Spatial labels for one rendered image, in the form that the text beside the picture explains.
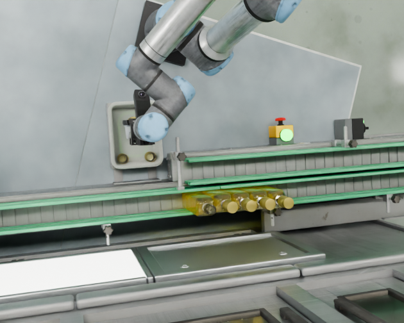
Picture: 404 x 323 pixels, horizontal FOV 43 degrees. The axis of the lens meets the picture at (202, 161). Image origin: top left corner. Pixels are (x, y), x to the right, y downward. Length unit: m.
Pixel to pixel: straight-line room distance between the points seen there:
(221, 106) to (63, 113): 0.56
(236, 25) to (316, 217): 0.80
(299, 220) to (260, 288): 0.66
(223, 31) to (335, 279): 0.73
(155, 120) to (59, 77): 0.56
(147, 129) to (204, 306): 0.46
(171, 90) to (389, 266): 0.73
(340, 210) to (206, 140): 0.56
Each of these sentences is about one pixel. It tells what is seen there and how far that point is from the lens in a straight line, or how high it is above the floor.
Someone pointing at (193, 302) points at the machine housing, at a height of 1.43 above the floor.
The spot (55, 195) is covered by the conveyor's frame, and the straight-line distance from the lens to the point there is 1.68.
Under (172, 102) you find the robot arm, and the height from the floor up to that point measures 1.21.
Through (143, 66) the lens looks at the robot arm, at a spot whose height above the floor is 1.22.
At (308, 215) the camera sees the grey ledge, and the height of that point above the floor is 0.88.
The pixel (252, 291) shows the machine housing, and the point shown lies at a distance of 1.25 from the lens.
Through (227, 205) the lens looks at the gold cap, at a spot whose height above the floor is 1.16.
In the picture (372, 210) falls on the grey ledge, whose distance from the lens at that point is 2.02.
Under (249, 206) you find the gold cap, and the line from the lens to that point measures 1.49.
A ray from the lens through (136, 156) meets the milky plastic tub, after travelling 1.79.
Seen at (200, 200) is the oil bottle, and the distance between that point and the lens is 1.52.
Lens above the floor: 2.54
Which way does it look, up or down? 75 degrees down
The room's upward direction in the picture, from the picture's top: 102 degrees clockwise
